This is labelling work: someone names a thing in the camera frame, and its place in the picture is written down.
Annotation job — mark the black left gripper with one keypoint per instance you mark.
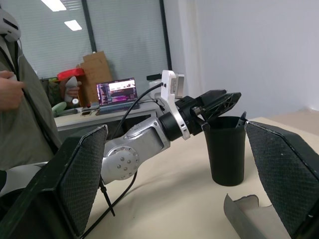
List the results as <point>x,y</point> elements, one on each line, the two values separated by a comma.
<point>188,117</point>

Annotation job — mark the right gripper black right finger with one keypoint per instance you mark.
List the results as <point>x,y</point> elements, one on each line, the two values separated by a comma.
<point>281,169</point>

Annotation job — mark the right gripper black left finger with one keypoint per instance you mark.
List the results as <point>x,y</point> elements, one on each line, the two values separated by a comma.
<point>74,174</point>

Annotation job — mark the black cup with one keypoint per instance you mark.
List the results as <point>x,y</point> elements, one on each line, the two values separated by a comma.
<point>226,154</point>

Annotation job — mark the person's left hand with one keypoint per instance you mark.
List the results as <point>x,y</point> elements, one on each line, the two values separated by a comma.
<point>73,92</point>

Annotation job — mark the person's right hand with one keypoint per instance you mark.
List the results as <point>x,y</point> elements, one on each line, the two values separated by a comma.
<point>10,94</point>

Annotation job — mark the white robot body shell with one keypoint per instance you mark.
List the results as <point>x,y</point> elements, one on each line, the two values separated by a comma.
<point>22,174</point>

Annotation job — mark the smartphone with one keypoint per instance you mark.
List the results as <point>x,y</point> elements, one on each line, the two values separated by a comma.
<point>86,113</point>

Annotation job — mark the white desk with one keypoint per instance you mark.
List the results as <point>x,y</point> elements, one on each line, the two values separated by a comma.
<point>104,119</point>

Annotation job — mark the pale green object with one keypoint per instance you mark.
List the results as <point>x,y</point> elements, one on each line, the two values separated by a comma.
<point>58,108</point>

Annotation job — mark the person in grey-green jacket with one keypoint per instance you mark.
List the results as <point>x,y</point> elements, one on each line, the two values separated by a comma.
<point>27,119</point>

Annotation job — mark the open laptop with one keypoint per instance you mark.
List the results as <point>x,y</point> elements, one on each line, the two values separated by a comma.
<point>115,93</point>

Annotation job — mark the red plastic lid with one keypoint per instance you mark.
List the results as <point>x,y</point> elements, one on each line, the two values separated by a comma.
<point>71,74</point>

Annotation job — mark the brown cardboard box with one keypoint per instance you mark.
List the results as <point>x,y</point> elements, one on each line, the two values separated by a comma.
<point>96,72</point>

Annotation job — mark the white VR headset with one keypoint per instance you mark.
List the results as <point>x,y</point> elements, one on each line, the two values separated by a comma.
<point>8,25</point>

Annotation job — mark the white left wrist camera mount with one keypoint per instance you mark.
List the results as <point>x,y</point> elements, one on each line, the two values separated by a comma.
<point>170,99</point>

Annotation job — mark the dark window frame post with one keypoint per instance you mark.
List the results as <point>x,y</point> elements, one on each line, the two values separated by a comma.
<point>90,25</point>
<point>166,35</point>

